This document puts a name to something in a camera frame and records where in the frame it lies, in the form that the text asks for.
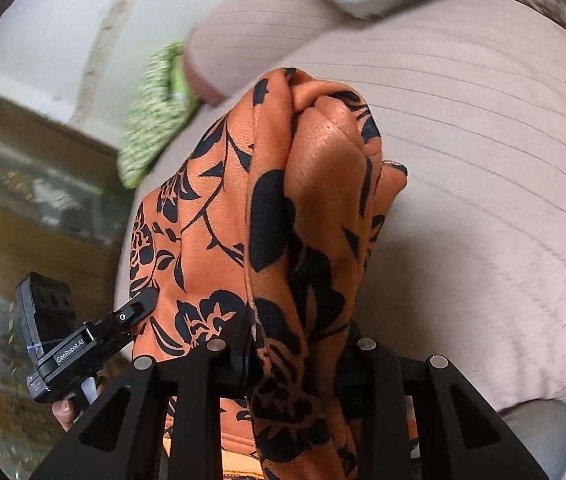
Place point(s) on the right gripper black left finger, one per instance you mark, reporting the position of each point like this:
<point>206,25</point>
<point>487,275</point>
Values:
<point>157,419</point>

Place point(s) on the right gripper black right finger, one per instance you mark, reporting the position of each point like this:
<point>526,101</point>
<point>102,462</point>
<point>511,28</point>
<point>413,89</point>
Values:
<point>425,420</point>

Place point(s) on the orange black floral blouse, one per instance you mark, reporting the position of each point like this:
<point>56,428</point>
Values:
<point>274,215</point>

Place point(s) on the person's left hand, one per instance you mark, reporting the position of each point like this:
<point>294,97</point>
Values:
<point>68,410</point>

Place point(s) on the person's right jeans leg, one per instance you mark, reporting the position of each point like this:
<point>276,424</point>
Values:
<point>541,426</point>

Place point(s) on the wooden glass-panel wardrobe door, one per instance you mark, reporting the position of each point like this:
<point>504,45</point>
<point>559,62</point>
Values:
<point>63,214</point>

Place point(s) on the pink quilted mattress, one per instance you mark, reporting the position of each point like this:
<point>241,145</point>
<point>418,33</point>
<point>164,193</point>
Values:
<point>470,97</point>

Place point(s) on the green white patterned pillow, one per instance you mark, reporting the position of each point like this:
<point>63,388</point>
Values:
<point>162,107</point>

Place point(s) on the pink bolster cushion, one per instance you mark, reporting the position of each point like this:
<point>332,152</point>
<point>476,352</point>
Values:
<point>241,39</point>

